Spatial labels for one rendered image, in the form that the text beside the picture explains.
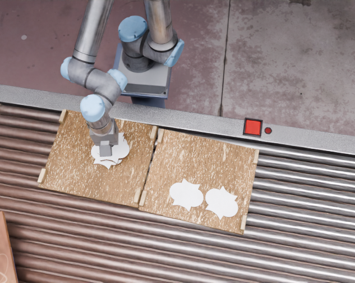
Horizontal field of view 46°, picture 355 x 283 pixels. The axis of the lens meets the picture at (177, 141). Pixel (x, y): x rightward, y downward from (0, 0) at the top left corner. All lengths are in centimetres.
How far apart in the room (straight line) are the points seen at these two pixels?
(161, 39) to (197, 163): 50
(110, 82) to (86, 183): 49
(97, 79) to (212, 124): 59
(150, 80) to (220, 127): 36
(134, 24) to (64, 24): 167
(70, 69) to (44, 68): 172
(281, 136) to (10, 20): 237
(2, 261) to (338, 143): 135
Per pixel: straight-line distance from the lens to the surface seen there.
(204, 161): 167
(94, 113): 131
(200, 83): 290
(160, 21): 148
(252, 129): 175
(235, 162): 168
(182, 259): 160
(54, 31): 330
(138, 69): 181
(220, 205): 161
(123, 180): 167
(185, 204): 161
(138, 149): 170
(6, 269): 161
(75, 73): 142
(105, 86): 136
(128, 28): 168
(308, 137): 179
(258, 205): 166
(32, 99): 194
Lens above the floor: 251
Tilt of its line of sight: 68 degrees down
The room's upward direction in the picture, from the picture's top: 5 degrees counter-clockwise
